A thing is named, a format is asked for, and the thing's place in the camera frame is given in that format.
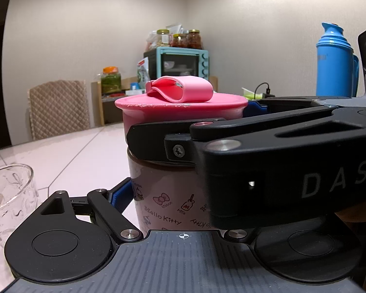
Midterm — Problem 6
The white printed snack bag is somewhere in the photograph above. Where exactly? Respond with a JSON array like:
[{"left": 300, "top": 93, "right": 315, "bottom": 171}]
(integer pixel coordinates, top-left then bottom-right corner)
[{"left": 136, "top": 59, "right": 151, "bottom": 84}]

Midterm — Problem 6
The blue thermos flask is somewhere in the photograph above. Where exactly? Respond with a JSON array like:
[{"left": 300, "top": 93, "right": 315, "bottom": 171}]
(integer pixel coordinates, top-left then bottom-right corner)
[{"left": 316, "top": 22, "right": 360, "bottom": 97}]

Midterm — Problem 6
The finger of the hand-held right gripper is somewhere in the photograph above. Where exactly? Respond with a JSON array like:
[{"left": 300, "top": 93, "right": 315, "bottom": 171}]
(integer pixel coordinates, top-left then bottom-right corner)
[
  {"left": 126, "top": 106, "right": 366, "bottom": 168},
  {"left": 243, "top": 96, "right": 366, "bottom": 119}
]

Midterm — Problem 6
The green jar with orange lid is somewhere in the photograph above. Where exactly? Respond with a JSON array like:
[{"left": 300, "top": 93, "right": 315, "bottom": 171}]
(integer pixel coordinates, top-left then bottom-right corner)
[{"left": 101, "top": 66, "right": 122, "bottom": 94}]

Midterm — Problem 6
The small jar with red contents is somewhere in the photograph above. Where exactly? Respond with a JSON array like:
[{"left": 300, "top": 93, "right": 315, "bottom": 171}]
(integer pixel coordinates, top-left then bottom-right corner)
[{"left": 171, "top": 33, "right": 188, "bottom": 48}]

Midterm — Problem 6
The blue and white small box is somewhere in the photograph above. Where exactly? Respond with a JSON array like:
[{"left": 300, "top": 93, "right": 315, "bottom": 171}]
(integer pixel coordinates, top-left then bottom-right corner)
[{"left": 129, "top": 82, "right": 147, "bottom": 94}]

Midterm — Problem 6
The clear dimpled glass cup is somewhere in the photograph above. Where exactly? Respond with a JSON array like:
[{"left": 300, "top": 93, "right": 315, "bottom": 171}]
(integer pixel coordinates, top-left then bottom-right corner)
[{"left": 0, "top": 164, "right": 41, "bottom": 248}]

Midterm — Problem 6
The tall jar with red contents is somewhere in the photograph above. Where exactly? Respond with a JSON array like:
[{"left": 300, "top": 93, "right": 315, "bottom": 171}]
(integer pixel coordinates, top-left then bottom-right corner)
[{"left": 187, "top": 30, "right": 202, "bottom": 50}]

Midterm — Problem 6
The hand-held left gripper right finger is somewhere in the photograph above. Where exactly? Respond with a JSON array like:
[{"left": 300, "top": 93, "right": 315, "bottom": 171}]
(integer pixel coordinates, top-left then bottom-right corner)
[{"left": 223, "top": 228, "right": 260, "bottom": 245}]

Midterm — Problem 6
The teal toaster oven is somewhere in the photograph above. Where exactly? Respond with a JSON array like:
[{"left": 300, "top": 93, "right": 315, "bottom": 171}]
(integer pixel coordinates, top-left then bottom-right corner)
[{"left": 143, "top": 46, "right": 210, "bottom": 82}]

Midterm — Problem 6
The pink printed bottle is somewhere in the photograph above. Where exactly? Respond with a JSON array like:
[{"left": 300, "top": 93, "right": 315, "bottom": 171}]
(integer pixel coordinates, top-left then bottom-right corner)
[{"left": 126, "top": 146, "right": 221, "bottom": 231}]

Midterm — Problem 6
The pink bottle cap with strap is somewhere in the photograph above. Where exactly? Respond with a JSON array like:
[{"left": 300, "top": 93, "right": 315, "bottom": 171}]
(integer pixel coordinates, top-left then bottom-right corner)
[{"left": 114, "top": 75, "right": 248, "bottom": 143}]

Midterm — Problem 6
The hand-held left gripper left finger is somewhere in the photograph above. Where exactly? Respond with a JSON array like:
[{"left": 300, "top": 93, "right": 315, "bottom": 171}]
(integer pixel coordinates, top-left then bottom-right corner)
[{"left": 40, "top": 177, "right": 142, "bottom": 245}]

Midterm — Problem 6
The glass jar with pale contents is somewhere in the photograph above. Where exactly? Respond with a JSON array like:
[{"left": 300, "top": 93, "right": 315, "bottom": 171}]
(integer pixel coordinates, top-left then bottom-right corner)
[{"left": 155, "top": 29, "right": 170, "bottom": 48}]

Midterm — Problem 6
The lime green box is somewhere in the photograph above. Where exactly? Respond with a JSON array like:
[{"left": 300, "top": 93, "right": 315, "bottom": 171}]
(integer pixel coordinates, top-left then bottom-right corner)
[{"left": 240, "top": 87, "right": 257, "bottom": 100}]

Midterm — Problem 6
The black charging cable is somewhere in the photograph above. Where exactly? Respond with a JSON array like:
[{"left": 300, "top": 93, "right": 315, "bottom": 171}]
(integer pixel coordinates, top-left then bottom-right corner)
[{"left": 254, "top": 82, "right": 273, "bottom": 99}]

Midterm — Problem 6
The chair with quilted beige cover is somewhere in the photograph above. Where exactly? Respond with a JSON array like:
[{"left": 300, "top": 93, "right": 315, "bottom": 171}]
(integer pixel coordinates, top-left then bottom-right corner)
[{"left": 27, "top": 80, "right": 91, "bottom": 141}]

